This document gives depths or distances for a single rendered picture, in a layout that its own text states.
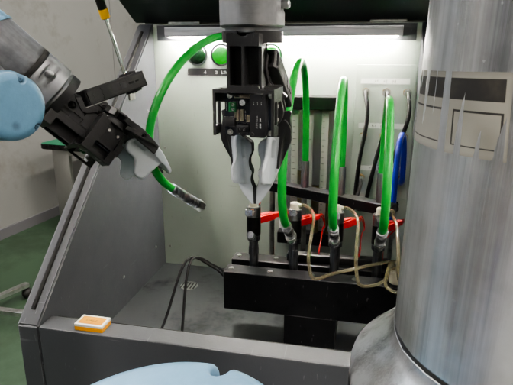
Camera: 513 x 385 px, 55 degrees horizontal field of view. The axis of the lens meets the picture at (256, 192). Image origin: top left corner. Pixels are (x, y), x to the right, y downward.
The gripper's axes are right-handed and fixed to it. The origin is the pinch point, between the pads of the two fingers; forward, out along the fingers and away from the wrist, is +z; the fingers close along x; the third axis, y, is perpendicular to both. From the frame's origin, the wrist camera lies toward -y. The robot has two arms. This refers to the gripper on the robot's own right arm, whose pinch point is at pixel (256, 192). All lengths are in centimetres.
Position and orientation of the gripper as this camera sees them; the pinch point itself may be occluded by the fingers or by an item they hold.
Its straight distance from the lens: 65.0
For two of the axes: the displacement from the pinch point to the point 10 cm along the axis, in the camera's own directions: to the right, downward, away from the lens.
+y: -2.1, 2.7, -9.4
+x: 9.8, 0.6, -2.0
